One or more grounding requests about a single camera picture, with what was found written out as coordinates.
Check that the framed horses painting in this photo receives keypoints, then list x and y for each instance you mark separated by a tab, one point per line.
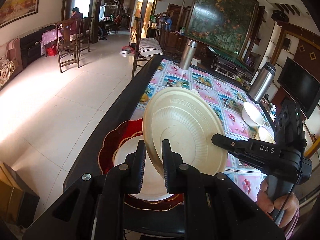
13	10

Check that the colourful patterned tablecloth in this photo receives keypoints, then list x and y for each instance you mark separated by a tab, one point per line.
226	100

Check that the green mahjong table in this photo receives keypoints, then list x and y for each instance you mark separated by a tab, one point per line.
227	62

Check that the red gold-rimmed plate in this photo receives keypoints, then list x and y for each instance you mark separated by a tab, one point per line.
112	141

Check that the seated person in maroon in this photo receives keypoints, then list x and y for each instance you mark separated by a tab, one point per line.
75	17

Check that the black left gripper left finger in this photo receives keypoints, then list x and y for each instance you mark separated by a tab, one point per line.
135	172

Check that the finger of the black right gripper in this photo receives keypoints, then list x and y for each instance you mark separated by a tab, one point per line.
235	147

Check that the white round plate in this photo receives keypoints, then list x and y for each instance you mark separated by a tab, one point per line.
153	188

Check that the black low cabinet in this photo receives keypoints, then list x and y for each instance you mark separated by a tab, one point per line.
31	45

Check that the large steel thermos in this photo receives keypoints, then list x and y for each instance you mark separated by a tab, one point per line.
262	83

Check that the large floral wall painting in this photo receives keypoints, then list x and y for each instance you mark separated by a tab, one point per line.
222	24

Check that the small steel thermos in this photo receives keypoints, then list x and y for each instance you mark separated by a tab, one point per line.
188	53

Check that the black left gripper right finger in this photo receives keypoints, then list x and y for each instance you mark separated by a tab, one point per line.
172	174

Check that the red bag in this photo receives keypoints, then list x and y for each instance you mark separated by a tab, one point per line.
51	49

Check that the cream small bowl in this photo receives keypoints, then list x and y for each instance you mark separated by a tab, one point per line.
264	135

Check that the pink sofa with cover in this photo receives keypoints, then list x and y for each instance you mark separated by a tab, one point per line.
11	62

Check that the dark wooden dining chair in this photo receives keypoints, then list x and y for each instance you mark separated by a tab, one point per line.
67	45

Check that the black flat television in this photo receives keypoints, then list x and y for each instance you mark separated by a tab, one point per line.
302	86

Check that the person's right hand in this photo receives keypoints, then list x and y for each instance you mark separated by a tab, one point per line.
289	203

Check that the cream ridged plastic plate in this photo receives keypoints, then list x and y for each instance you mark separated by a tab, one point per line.
183	118

